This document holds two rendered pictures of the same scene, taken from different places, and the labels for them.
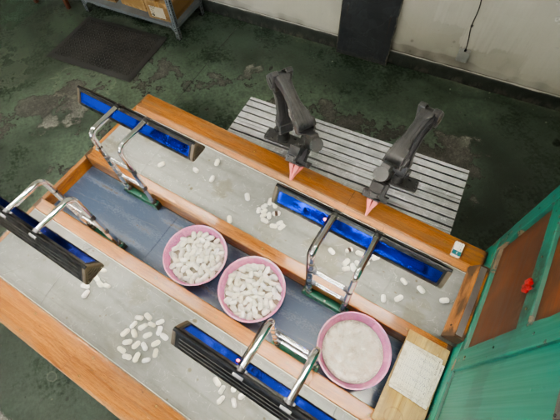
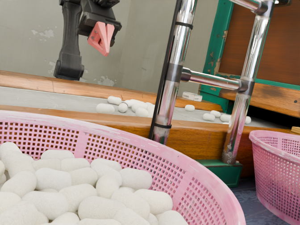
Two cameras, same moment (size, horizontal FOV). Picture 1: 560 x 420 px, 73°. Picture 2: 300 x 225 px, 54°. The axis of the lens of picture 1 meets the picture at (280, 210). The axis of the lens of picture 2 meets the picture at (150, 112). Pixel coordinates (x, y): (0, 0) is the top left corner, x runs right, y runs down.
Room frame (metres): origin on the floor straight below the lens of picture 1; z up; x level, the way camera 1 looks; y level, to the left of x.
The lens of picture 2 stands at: (0.33, 0.28, 0.84)
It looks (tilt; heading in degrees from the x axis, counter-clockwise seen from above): 8 degrees down; 289
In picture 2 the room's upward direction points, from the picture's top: 12 degrees clockwise
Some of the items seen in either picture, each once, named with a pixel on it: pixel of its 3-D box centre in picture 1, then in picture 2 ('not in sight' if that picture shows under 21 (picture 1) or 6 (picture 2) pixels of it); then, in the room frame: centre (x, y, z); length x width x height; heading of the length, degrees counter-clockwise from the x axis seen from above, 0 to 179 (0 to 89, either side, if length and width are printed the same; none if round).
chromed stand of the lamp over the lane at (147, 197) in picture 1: (138, 159); not in sight; (1.03, 0.59, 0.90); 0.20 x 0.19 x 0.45; 54
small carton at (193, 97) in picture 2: (457, 249); (192, 96); (0.53, -0.69, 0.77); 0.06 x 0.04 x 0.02; 144
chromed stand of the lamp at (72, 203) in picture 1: (70, 231); not in sight; (0.70, 0.83, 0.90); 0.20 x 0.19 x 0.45; 54
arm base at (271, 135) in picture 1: (282, 134); not in sight; (1.25, -0.05, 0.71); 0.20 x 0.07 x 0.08; 59
